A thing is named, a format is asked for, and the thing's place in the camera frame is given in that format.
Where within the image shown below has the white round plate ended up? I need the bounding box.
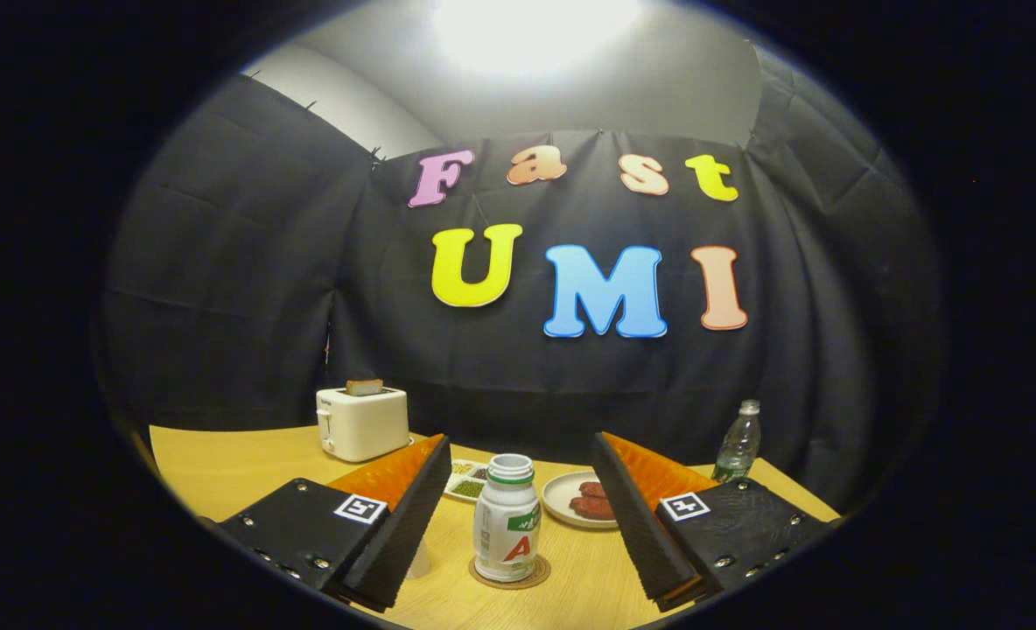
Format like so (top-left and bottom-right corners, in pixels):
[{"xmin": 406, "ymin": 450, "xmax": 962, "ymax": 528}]
[{"xmin": 542, "ymin": 472, "xmax": 620, "ymax": 530}]

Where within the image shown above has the round cork coaster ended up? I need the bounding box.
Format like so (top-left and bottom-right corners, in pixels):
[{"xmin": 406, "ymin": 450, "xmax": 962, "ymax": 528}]
[{"xmin": 469, "ymin": 554, "xmax": 552, "ymax": 591}]

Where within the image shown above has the white toaster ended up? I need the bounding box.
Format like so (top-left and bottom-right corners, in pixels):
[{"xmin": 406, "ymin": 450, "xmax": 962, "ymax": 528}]
[{"xmin": 316, "ymin": 387, "xmax": 411, "ymax": 463}]

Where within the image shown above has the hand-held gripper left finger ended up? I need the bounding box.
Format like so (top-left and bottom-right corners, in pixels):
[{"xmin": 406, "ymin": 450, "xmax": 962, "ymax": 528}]
[{"xmin": 219, "ymin": 434, "xmax": 453, "ymax": 613}]

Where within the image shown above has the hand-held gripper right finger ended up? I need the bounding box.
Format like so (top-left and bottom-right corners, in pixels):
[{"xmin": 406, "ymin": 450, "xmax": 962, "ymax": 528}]
[{"xmin": 591, "ymin": 431, "xmax": 834, "ymax": 613}]

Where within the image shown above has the black backdrop cloth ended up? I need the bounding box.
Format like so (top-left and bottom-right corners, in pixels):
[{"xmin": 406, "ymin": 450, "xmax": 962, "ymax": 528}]
[{"xmin": 98, "ymin": 44, "xmax": 943, "ymax": 517}]

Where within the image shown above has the clear plastic water bottle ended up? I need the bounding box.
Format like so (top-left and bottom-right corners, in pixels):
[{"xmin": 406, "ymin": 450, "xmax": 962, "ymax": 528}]
[{"xmin": 712, "ymin": 400, "xmax": 762, "ymax": 485}]

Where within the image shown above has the white divided dish with beans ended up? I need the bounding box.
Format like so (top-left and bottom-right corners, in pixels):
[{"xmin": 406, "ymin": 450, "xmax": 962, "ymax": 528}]
[{"xmin": 444, "ymin": 458, "xmax": 489, "ymax": 504}]

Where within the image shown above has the white juice bottle green label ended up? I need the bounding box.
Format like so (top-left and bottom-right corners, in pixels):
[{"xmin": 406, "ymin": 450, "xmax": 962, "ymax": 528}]
[{"xmin": 473, "ymin": 453, "xmax": 543, "ymax": 584}]

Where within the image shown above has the wooden table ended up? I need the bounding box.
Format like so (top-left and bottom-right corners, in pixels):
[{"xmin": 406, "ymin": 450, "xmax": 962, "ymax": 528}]
[{"xmin": 149, "ymin": 425, "xmax": 841, "ymax": 630}]

